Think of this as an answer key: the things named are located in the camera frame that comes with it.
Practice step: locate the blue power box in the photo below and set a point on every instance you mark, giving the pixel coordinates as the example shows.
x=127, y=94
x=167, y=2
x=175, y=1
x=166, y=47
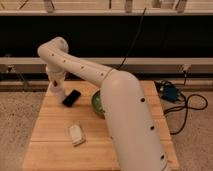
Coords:
x=168, y=91

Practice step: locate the green pepper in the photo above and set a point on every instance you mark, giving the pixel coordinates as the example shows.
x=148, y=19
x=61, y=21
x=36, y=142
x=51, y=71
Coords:
x=96, y=104

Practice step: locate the white metal rail frame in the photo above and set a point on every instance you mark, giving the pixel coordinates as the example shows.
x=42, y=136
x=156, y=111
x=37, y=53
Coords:
x=134, y=65

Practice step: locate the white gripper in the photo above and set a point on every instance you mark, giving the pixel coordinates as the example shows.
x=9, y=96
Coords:
x=58, y=90

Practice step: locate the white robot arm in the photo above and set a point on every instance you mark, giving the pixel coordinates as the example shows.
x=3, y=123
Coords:
x=126, y=110

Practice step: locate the white ceramic cup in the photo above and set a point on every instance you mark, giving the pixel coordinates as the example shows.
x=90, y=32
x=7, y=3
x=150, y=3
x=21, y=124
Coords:
x=76, y=134

